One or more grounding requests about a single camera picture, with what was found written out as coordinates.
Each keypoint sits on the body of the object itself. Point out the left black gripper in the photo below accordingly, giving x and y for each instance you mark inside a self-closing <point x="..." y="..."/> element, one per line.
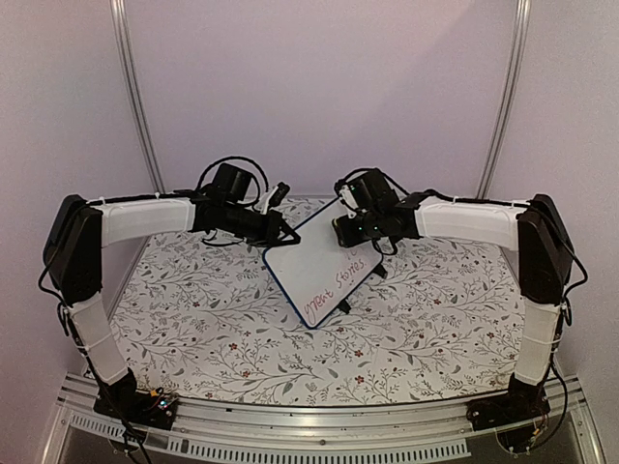
<point x="271" y="235"/>

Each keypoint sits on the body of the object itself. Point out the small blue-framed whiteboard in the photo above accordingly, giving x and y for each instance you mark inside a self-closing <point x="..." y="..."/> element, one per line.
<point x="317" y="275"/>

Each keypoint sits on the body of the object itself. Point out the aluminium frame post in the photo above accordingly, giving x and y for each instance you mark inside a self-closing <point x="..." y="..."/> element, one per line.
<point x="517" y="50"/>
<point x="128" y="67"/>

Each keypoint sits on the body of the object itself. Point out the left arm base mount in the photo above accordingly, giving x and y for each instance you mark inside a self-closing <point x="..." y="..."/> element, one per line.
<point x="156" y="409"/>

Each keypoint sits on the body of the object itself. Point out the right aluminium frame post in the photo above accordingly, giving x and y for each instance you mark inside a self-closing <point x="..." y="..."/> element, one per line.
<point x="517" y="50"/>

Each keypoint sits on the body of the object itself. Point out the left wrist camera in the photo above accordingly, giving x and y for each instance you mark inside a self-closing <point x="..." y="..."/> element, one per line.
<point x="272" y="198"/>

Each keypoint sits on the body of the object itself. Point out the front aluminium rail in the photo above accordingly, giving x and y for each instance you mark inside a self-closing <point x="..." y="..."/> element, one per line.
<point x="206" y="431"/>

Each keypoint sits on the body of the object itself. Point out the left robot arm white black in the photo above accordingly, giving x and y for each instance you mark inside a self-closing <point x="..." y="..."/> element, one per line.
<point x="77" y="251"/>

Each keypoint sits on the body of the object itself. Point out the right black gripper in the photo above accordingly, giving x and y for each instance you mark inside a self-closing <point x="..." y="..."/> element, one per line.
<point x="349" y="238"/>

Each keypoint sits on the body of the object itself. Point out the left aluminium frame post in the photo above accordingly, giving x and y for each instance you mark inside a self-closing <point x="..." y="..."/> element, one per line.
<point x="128" y="67"/>

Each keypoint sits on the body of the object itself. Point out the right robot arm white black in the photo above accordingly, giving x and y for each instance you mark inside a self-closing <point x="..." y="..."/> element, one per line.
<point x="539" y="251"/>

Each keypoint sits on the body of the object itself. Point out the floral patterned table mat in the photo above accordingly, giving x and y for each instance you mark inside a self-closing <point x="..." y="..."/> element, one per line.
<point x="210" y="322"/>

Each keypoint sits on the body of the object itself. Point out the wire whiteboard stand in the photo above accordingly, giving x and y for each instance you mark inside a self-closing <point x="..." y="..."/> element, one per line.
<point x="344" y="305"/>

